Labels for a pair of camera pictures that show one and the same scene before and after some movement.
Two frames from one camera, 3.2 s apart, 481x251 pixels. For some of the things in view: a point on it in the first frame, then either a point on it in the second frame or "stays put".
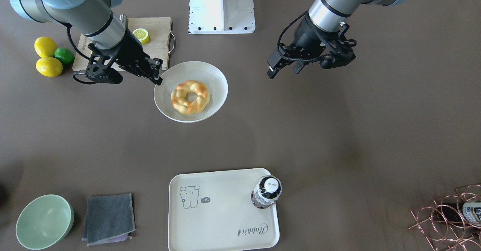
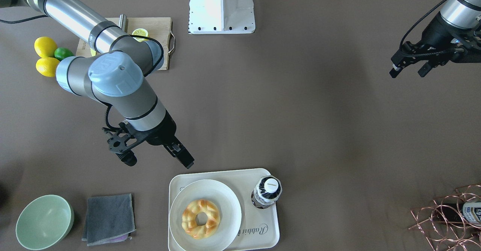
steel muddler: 123,18 stays put
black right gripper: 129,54 → 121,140
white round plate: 213,78 → 230,215
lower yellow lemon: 49,67 stays put
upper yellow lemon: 45,46 stays put
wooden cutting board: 161,44 stays put
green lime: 64,55 stays put
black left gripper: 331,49 → 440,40
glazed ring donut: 178,100 → 188,220
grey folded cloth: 109,218 stays put
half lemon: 142,35 stays put
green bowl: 44,221 stays put
